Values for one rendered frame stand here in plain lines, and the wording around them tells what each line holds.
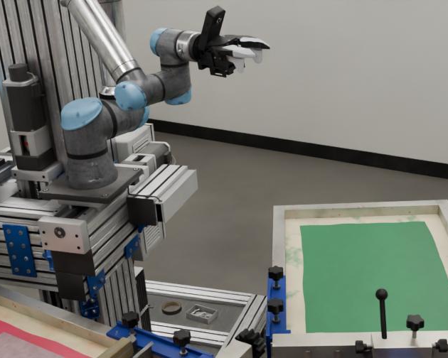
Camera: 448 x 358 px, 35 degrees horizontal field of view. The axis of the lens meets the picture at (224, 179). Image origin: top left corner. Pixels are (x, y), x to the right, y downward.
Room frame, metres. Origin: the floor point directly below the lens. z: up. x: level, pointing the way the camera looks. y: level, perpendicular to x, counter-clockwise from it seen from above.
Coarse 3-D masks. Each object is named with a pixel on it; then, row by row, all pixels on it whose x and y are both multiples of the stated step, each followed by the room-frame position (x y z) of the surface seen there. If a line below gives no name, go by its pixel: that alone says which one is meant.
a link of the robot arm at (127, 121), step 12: (108, 0) 1.99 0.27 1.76; (120, 0) 2.02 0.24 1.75; (108, 12) 1.99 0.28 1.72; (120, 12) 2.01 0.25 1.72; (120, 24) 2.01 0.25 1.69; (108, 72) 1.99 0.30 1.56; (108, 84) 2.00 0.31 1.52; (108, 96) 1.98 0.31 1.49; (144, 108) 2.02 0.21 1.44; (120, 120) 1.96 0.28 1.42; (132, 120) 1.99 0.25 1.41; (144, 120) 2.02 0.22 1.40; (120, 132) 1.97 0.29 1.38
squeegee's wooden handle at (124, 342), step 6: (120, 342) 1.40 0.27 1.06; (126, 342) 1.40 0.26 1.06; (108, 348) 1.39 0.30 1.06; (114, 348) 1.38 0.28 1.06; (120, 348) 1.38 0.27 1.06; (126, 348) 1.39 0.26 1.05; (132, 348) 1.41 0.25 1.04; (102, 354) 1.36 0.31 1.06; (108, 354) 1.36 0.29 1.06; (114, 354) 1.36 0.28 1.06; (120, 354) 1.38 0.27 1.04; (126, 354) 1.39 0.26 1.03; (132, 354) 1.41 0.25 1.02
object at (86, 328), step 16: (0, 288) 1.81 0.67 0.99; (0, 304) 1.78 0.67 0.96; (16, 304) 1.73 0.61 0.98; (32, 304) 1.71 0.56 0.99; (48, 304) 1.71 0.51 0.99; (48, 320) 1.66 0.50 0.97; (64, 320) 1.62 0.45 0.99; (80, 320) 1.61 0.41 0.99; (80, 336) 1.59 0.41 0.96; (96, 336) 1.55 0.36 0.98
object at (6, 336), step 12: (0, 324) 1.68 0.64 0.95; (0, 336) 1.62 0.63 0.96; (12, 336) 1.62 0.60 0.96; (24, 336) 1.61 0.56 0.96; (36, 336) 1.61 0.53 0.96; (0, 348) 1.57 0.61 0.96; (12, 348) 1.56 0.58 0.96; (24, 348) 1.56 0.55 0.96; (36, 348) 1.55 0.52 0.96; (48, 348) 1.55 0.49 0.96; (60, 348) 1.55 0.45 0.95
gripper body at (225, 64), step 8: (192, 40) 1.75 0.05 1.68; (216, 40) 1.70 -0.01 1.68; (224, 40) 1.69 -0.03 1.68; (232, 40) 1.69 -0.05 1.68; (192, 48) 1.74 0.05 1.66; (200, 48) 1.75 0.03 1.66; (208, 48) 1.69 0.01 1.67; (192, 56) 1.74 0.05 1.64; (200, 56) 1.75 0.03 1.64; (208, 56) 1.70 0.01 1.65; (216, 56) 1.69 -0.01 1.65; (224, 56) 1.67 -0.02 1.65; (200, 64) 1.75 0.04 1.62; (208, 64) 1.70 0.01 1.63; (216, 64) 1.69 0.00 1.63; (224, 64) 1.67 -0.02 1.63; (232, 64) 1.69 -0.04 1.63; (216, 72) 1.71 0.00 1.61; (224, 72) 1.67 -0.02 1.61; (232, 72) 1.68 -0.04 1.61
